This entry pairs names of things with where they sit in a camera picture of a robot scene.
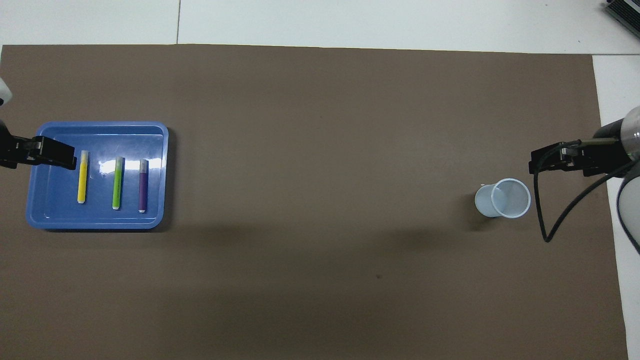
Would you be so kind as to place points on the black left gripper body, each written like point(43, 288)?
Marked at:
point(10, 147)

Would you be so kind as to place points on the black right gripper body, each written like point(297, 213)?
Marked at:
point(607, 155)

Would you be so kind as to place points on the yellow pen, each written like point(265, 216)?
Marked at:
point(82, 180)

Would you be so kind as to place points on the green pen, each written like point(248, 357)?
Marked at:
point(117, 185)

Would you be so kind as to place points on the purple pen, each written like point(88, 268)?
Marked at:
point(143, 187)

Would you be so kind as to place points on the blue plastic tray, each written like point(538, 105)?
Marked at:
point(150, 220)

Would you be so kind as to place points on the pale blue mesh pen cup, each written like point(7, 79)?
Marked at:
point(505, 200)

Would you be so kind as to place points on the grey ribbed device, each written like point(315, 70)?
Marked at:
point(625, 10)

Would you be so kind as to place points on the brown table mat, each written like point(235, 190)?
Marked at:
point(325, 200)

